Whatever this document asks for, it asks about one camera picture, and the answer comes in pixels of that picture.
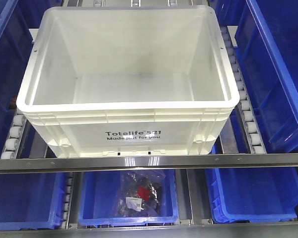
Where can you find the white roller track left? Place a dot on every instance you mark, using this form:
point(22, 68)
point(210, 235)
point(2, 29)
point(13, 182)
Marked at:
point(14, 137)

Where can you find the blue bin upper left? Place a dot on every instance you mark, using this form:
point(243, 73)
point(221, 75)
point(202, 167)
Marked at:
point(15, 48)

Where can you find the lower white roller track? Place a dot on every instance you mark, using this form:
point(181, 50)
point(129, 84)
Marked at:
point(67, 199)

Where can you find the blue bin lower right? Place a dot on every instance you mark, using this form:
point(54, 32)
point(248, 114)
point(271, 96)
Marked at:
point(252, 194)

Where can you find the white roller track right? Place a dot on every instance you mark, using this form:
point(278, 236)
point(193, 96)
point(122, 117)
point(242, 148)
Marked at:
point(244, 110)

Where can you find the white roller track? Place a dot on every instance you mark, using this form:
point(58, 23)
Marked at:
point(244, 110)
point(67, 199)
point(14, 137)

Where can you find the white plastic Totelife tote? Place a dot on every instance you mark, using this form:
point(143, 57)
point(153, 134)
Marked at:
point(135, 81)

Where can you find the blue bin upper right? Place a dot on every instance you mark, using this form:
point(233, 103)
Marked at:
point(267, 41)

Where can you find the blue bin lower middle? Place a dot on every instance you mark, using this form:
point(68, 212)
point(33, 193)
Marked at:
point(98, 195)

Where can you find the steel left shelf front rail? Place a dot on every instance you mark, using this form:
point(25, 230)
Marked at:
point(50, 165)

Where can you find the clear bag of parts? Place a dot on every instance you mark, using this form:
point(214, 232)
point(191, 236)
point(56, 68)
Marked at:
point(140, 193)

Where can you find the blue bin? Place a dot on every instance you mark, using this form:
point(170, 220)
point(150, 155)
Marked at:
point(15, 48)
point(31, 201)
point(98, 195)
point(267, 41)
point(252, 194)

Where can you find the blue bin lower left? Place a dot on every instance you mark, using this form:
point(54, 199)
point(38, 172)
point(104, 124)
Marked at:
point(31, 201)

